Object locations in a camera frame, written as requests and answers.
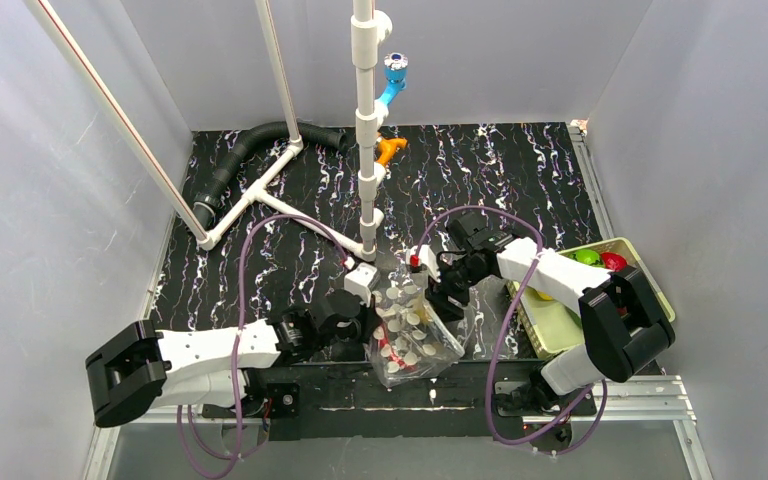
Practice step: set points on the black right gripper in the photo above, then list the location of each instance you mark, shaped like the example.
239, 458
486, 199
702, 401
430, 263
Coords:
442, 291

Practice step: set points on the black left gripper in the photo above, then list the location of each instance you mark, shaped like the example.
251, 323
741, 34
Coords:
367, 317

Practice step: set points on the fake red chili pepper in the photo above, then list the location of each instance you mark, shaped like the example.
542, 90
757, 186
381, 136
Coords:
391, 350

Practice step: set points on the clear polka dot zip bag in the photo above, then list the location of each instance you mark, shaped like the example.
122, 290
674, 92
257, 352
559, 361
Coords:
400, 301

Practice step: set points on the yellow fake banana bunch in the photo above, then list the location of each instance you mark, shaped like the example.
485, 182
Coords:
544, 296

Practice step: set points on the fake green apple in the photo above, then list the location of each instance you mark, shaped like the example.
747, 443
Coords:
588, 257

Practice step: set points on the fake red apple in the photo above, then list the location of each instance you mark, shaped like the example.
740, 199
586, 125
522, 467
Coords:
613, 261

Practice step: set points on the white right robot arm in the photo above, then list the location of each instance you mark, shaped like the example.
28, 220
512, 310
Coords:
514, 254

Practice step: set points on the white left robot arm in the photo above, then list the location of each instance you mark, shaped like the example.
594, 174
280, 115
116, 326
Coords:
143, 367

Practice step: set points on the pale green perforated basket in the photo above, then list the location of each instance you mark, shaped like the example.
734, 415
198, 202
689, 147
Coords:
592, 306

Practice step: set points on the orange pipe fitting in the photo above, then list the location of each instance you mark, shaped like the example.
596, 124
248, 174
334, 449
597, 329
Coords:
387, 148

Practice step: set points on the blue faucet fixture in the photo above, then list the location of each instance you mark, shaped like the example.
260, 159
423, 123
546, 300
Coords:
395, 70

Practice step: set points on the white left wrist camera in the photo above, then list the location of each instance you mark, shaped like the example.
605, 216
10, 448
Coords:
361, 281

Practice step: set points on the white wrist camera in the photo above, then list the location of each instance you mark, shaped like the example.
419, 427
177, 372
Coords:
361, 281
423, 259

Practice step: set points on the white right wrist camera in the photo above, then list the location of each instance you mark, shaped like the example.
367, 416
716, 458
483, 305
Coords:
423, 259

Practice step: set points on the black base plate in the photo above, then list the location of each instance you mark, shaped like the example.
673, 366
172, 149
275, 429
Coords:
346, 399

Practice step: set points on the white pvc pipe frame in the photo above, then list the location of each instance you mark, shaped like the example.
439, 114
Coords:
369, 28

